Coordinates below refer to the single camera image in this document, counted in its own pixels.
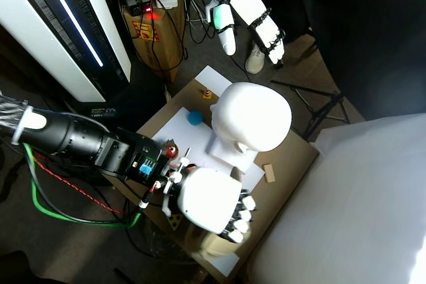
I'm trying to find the red braided cable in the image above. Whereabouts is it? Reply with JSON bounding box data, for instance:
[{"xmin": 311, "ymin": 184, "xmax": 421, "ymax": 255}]
[{"xmin": 32, "ymin": 150, "xmax": 128, "ymax": 217}]

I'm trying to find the small wooden block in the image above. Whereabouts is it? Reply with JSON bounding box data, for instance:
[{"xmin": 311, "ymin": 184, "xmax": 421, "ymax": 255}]
[{"xmin": 262, "ymin": 163, "xmax": 277, "ymax": 184}]

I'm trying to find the black box with label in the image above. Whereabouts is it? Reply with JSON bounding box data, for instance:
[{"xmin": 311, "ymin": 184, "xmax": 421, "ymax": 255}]
[{"xmin": 65, "ymin": 83, "xmax": 168, "ymax": 126}]

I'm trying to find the white backdrop board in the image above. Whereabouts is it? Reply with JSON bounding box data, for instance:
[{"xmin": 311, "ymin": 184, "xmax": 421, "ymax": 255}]
[{"xmin": 238, "ymin": 112, "xmax": 426, "ymax": 284}]

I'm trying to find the green cable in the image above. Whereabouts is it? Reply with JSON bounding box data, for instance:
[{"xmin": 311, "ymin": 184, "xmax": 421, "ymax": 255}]
[{"xmin": 22, "ymin": 142, "xmax": 142, "ymax": 230}]

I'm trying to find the brown cardboard box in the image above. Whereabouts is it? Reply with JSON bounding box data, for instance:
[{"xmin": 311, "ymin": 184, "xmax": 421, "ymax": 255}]
[{"xmin": 122, "ymin": 0, "xmax": 187, "ymax": 82}]

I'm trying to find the white mannequin head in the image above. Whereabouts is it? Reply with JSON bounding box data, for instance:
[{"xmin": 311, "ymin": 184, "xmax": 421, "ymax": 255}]
[{"xmin": 208, "ymin": 81, "xmax": 293, "ymax": 174}]

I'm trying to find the black device with red light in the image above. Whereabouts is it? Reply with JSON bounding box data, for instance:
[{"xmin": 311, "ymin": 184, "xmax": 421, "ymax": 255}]
[{"xmin": 122, "ymin": 0, "xmax": 158, "ymax": 17}]

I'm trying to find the blue ball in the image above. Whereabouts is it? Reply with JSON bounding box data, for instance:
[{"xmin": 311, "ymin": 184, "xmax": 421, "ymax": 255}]
[{"xmin": 187, "ymin": 110, "xmax": 204, "ymax": 127}]

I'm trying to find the person's foot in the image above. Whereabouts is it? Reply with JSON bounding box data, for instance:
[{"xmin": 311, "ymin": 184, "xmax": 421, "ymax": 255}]
[{"xmin": 244, "ymin": 42, "xmax": 268, "ymax": 74}]

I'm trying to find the black tripod stand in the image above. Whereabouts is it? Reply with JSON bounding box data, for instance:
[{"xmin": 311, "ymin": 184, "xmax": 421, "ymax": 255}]
[{"xmin": 270, "ymin": 79, "xmax": 352, "ymax": 142}]

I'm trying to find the yellow triangle with holes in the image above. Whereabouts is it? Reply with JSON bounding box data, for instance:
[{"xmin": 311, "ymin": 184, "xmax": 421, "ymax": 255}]
[{"xmin": 167, "ymin": 214, "xmax": 184, "ymax": 232}]

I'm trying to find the red and brown toy figure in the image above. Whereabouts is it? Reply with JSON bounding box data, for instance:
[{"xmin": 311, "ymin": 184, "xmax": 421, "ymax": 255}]
[{"xmin": 164, "ymin": 138, "xmax": 180, "ymax": 159}]

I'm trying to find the white panel with light strip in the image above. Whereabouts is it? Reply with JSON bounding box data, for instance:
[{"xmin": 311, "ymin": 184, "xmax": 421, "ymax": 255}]
[{"xmin": 0, "ymin": 0, "xmax": 132, "ymax": 104}]

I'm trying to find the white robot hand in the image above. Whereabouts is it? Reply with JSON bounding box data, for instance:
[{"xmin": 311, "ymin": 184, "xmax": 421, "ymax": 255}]
[
  {"xmin": 204, "ymin": 0, "xmax": 286, "ymax": 67},
  {"xmin": 162, "ymin": 166, "xmax": 257, "ymax": 244}
]

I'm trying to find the large white paper sheet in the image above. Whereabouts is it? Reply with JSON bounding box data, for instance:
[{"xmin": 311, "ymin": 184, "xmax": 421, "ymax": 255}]
[{"xmin": 151, "ymin": 107, "xmax": 266, "ymax": 196}]

